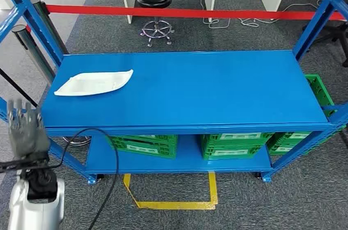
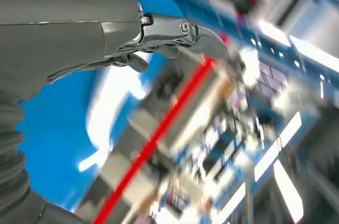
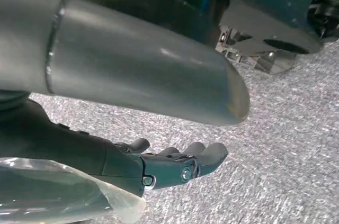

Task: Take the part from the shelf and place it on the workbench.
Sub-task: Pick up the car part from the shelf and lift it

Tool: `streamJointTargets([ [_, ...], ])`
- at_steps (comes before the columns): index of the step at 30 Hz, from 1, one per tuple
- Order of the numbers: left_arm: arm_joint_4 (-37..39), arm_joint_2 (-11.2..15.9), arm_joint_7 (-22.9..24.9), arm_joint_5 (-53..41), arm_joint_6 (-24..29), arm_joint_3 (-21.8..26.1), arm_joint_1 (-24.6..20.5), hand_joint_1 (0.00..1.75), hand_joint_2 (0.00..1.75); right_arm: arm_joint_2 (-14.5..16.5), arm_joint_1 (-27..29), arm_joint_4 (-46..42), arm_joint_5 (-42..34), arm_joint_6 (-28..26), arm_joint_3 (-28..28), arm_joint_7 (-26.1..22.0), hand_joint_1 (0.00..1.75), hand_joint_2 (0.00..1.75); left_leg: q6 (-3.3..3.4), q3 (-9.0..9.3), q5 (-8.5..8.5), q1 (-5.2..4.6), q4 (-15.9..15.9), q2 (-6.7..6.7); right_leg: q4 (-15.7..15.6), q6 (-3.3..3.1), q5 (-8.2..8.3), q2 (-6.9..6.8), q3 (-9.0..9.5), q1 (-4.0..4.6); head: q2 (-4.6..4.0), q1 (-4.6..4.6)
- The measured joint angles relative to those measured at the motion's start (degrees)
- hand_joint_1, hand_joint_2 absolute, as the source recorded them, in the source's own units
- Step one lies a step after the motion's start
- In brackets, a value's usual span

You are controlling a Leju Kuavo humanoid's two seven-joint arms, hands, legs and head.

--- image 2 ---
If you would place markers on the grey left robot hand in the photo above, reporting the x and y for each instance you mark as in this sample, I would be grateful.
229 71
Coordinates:
66 33

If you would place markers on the blue metal shelf rack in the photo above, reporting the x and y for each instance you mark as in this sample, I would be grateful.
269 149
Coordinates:
53 138

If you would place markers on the red barrier belt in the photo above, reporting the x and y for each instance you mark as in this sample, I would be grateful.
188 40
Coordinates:
158 131

